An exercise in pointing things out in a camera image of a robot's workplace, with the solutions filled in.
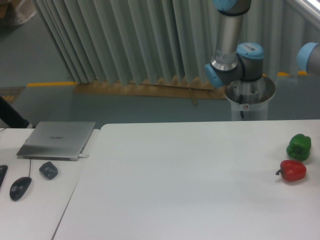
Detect white usb plug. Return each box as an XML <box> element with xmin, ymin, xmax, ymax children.
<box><xmin>78</xmin><ymin>154</ymin><xmax>89</xmax><ymax>159</ymax></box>

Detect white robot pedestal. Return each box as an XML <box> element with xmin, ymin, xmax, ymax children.
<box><xmin>224</xmin><ymin>75</ymin><xmax>276</xmax><ymax>121</ymax></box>

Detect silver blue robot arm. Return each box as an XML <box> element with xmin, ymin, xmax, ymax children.
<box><xmin>204</xmin><ymin>0</ymin><xmax>320</xmax><ymax>88</ymax></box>

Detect cardboard boxes in corner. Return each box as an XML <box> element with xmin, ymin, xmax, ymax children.
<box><xmin>0</xmin><ymin>0</ymin><xmax>37</xmax><ymax>27</ymax></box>

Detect black computer mouse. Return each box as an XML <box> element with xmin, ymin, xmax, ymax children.
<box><xmin>9</xmin><ymin>176</ymin><xmax>32</xmax><ymax>201</ymax></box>

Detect person in black clothes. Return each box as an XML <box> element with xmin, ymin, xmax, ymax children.
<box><xmin>0</xmin><ymin>97</ymin><xmax>35</xmax><ymax>129</ymax></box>

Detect silver closed laptop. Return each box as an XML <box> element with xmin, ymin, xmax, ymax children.
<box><xmin>16</xmin><ymin>121</ymin><xmax>96</xmax><ymax>161</ymax></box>

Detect black keyboard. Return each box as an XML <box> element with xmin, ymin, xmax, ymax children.
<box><xmin>0</xmin><ymin>165</ymin><xmax>8</xmax><ymax>187</ymax></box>

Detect grey folding curtain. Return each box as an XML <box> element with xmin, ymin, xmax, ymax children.
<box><xmin>31</xmin><ymin>0</ymin><xmax>320</xmax><ymax>87</ymax></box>

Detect brown cardboard floor sheet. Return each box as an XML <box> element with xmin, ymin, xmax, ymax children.
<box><xmin>73</xmin><ymin>76</ymin><xmax>226</xmax><ymax>106</ymax></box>

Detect small black controller gadget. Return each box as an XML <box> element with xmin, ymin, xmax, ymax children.
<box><xmin>39</xmin><ymin>161</ymin><xmax>59</xmax><ymax>180</ymax></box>

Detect green bell pepper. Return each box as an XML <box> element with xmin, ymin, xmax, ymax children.
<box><xmin>286</xmin><ymin>133</ymin><xmax>312</xmax><ymax>162</ymax></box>

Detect red bell pepper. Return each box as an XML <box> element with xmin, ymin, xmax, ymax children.
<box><xmin>275</xmin><ymin>159</ymin><xmax>307</xmax><ymax>182</ymax></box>

